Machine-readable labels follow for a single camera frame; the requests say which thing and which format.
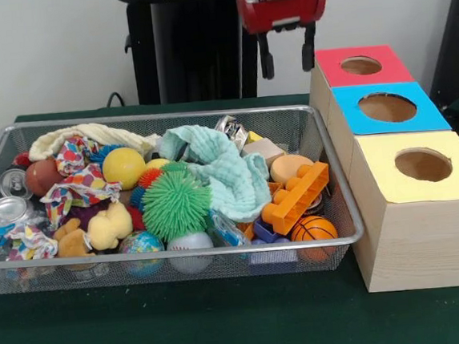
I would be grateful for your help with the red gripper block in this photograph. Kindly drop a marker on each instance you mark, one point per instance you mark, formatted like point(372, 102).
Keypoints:
point(279, 6)

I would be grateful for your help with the mint green cloth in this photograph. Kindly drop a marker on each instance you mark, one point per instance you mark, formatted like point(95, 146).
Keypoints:
point(221, 168)

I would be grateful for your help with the wooden box with three holes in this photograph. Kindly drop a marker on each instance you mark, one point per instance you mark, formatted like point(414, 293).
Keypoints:
point(420, 244)

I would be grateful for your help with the orange toy brick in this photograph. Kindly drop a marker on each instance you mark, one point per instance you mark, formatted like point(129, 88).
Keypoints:
point(296, 198)

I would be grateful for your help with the black chair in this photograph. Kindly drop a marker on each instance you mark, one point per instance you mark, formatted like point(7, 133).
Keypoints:
point(455, 39)

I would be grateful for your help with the orange mini basketball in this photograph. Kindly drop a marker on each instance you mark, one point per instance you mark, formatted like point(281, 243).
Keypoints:
point(313, 229)

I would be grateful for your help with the green spiky ball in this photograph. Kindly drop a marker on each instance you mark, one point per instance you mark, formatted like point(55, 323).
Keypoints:
point(174, 203)

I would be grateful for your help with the large yellow ball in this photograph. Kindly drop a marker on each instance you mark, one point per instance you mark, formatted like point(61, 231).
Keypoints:
point(124, 168)

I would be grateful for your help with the cream cloth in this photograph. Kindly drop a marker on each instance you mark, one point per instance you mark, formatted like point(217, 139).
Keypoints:
point(97, 131)

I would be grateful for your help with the white baseball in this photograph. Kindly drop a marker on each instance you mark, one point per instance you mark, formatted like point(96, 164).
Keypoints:
point(189, 242)

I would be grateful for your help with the globe print ball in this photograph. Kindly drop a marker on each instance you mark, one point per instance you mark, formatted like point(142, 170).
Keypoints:
point(141, 242)

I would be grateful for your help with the colourful dotted cloth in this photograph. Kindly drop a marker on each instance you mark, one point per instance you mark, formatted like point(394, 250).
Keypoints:
point(82, 185)

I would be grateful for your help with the yellow plush duck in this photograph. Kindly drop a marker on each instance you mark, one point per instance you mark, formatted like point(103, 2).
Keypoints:
point(109, 226)

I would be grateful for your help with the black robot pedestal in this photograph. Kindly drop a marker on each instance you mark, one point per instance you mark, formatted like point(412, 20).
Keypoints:
point(186, 43)

